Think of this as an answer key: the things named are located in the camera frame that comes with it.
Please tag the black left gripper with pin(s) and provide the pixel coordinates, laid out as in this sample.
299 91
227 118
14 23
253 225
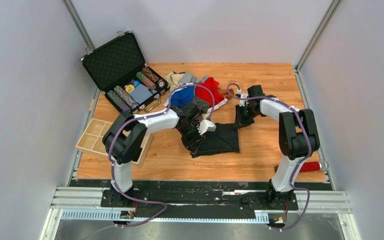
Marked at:
192 144

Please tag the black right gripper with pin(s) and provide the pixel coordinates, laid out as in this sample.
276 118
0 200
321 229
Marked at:
240 122

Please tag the black pinstriped underwear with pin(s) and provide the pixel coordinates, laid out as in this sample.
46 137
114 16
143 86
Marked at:
225 139

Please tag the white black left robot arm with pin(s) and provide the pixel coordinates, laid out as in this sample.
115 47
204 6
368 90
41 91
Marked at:
123 140

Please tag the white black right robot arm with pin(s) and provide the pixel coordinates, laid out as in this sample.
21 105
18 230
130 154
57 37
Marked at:
298 136

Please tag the grey-green underwear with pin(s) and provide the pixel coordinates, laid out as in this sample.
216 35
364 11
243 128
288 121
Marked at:
202 105

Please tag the brown underwear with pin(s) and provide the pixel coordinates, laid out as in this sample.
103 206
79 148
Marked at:
228 93

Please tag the blue underwear white waistband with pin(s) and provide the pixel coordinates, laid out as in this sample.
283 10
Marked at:
181 96

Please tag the red underwear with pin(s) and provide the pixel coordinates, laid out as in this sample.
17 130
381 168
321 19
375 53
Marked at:
209 93

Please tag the grey striped underwear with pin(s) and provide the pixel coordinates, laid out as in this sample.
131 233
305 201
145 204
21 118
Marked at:
188 78

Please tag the beige underwear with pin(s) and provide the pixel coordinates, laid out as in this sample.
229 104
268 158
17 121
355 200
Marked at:
173 78

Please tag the red glitter lint roller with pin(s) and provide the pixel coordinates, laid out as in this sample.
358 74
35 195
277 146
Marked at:
313 166

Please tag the black aluminium poker chip case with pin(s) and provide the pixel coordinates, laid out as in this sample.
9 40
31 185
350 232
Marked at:
119 69

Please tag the wooden compartment tray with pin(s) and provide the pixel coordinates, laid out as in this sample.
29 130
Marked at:
91 141

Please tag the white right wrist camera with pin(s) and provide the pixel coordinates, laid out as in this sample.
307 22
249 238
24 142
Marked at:
243 102

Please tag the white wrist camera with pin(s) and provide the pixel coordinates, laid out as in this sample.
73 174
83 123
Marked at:
206 126
243 102

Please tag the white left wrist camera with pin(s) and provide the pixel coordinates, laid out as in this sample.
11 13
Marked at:
206 126

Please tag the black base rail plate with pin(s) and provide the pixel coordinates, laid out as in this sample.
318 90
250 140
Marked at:
192 199

